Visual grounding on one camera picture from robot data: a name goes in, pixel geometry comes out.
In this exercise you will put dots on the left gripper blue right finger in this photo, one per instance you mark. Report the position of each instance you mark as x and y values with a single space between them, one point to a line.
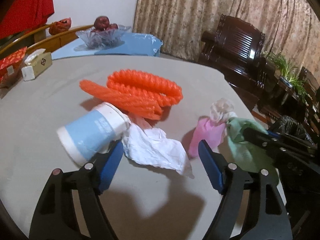
266 216

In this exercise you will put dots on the dark wooden side table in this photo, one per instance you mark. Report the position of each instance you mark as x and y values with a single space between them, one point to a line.
282 100

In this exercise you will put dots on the red apples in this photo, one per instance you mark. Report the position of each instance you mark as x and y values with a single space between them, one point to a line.
102 23

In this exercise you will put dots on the glass fruit bowl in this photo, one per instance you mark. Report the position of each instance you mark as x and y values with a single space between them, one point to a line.
99 39

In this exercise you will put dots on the light blue paper cup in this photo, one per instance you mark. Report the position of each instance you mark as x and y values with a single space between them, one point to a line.
93 132

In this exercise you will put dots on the thick orange foam net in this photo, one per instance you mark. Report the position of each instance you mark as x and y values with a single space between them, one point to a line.
146 85

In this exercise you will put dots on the white tissue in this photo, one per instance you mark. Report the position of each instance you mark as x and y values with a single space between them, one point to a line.
151 147

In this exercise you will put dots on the pink wrapper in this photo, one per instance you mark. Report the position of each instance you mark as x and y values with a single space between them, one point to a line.
212 132

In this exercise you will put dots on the dark wooden armchair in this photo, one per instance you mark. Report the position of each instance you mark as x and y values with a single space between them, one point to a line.
311 86
235 50

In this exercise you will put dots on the red gift packet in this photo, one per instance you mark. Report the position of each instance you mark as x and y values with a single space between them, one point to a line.
10 65

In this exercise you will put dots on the black lined trash bin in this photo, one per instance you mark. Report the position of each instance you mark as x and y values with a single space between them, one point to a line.
287 125

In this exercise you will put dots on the blue tablecloth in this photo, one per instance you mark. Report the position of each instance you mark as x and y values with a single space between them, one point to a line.
129 44

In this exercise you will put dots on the green glove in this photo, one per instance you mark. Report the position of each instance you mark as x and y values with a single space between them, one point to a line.
246 155

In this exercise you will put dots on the potted green plant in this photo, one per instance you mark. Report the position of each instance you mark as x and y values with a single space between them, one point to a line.
288 72

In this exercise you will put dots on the floral beige curtain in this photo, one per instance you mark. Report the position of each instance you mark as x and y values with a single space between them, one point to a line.
291 27

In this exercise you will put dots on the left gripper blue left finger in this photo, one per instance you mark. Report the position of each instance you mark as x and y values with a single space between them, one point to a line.
55 217

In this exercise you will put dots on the red cloth cover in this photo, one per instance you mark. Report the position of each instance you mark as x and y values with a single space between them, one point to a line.
20 15

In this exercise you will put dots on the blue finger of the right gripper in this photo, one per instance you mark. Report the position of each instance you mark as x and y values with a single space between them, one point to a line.
281 142

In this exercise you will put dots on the tissue box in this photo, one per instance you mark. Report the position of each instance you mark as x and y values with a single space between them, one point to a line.
36 63

